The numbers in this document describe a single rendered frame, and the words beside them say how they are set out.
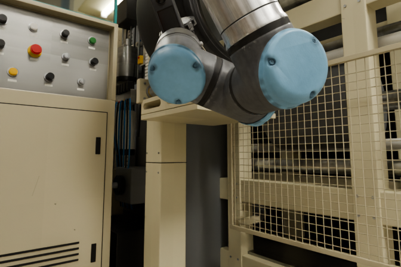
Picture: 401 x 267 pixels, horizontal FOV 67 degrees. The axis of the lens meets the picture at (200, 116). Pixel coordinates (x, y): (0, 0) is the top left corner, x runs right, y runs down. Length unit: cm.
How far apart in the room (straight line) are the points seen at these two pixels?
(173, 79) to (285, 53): 18
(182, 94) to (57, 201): 97
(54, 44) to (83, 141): 43
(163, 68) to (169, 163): 84
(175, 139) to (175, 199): 25
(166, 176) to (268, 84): 95
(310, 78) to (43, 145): 112
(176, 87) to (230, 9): 15
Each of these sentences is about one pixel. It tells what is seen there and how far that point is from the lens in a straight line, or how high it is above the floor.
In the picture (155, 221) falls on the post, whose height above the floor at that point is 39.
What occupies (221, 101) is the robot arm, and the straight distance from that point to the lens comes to 49.
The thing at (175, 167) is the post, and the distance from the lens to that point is 128.
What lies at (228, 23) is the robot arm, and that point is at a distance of 39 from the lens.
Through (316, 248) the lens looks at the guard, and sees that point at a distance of 127.
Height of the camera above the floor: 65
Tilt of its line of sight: 7 degrees up
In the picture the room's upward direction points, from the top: straight up
